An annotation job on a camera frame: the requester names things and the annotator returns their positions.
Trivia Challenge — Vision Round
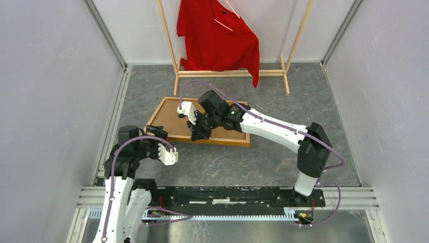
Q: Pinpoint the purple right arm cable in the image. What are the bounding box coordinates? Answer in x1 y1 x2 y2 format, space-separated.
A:
178 80 346 228

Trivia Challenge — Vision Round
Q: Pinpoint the pink clothes hanger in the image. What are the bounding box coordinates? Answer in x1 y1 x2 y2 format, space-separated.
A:
210 1 240 33

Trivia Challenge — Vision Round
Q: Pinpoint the light wooden clothes rack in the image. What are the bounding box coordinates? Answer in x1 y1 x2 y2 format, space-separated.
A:
156 0 315 96

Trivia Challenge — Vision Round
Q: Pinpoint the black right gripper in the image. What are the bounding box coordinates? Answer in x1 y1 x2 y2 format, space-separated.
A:
187 110 221 140

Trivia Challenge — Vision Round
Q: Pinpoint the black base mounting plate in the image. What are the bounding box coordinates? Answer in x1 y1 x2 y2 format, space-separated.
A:
149 186 326 217

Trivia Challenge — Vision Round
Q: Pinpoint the red t-shirt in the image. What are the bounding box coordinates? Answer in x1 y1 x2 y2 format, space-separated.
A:
177 1 260 88

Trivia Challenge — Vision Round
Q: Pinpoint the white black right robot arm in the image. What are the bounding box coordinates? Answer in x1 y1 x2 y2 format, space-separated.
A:
177 90 333 207

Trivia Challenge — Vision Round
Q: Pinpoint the brown wooden picture frame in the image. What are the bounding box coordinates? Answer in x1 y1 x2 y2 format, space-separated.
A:
144 97 251 147

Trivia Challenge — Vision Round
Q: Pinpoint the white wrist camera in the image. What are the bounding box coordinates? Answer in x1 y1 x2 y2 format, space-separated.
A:
158 143 179 166
177 101 197 125

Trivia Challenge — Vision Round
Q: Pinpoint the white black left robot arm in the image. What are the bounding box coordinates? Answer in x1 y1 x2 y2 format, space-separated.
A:
93 125 178 242

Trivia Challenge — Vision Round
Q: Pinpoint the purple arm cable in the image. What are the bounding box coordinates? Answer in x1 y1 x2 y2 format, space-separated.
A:
178 80 346 228
100 135 194 243

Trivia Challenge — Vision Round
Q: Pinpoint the brown fibreboard backing board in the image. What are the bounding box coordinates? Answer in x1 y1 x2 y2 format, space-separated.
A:
147 97 246 140

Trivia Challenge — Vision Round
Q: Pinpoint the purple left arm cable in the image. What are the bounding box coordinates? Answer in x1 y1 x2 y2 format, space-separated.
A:
100 135 194 243

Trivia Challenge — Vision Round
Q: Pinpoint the aluminium rail frame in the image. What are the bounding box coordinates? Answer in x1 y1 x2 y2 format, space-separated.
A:
67 63 390 243

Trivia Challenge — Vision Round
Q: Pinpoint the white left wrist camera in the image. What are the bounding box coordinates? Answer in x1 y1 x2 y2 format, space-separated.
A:
158 143 179 166

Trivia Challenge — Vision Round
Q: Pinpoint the grey slotted cable duct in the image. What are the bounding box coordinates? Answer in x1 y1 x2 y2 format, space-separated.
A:
89 208 304 221

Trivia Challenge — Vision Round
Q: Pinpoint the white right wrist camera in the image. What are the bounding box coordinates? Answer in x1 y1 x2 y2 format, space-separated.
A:
177 101 197 125

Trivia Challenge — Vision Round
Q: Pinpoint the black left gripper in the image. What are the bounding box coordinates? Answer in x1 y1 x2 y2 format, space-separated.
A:
134 125 167 161

